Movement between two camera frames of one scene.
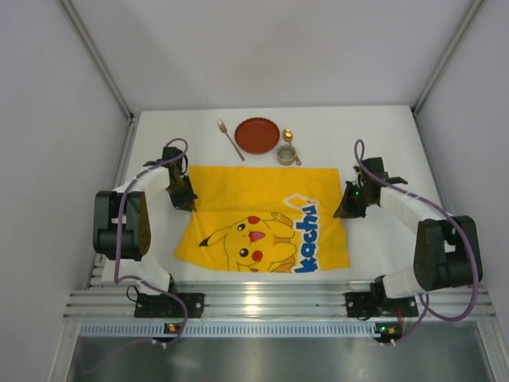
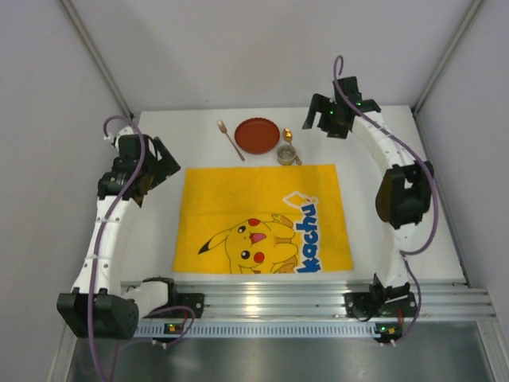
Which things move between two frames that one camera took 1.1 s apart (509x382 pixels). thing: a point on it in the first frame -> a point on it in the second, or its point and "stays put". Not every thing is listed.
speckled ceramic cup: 286,155 stays put
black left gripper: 180,190 -> 160,160
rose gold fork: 224,130 stays put
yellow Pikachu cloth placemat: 265,219 stays put
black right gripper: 354,200 -> 323,112
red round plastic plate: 257,135 stays put
